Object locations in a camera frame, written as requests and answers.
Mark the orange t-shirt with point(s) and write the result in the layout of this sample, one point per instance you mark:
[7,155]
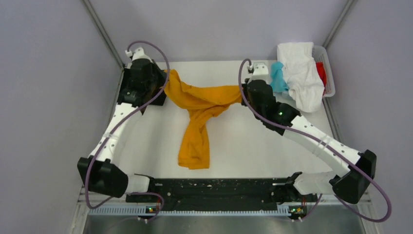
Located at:
[202,104]

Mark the red t-shirt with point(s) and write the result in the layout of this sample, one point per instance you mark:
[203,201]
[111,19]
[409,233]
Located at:
[322,74]

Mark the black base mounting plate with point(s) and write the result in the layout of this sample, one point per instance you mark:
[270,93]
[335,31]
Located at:
[223,194]

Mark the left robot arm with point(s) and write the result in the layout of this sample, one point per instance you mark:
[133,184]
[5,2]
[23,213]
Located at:
[101,170]

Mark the turquoise t-shirt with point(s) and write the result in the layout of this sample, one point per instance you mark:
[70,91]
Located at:
[278,83]

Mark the grey cable duct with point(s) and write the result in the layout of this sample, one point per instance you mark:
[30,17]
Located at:
[146,210]

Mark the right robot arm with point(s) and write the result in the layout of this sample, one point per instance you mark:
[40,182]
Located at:
[351,170]

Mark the white t-shirt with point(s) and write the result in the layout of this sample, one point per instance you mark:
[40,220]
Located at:
[300,75]

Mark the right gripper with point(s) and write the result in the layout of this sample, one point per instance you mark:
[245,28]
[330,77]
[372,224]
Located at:
[244,91]

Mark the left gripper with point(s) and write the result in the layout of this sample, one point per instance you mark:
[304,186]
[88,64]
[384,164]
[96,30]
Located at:
[162,74]

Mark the white laundry basket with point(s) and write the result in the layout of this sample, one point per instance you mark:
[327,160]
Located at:
[319,54]

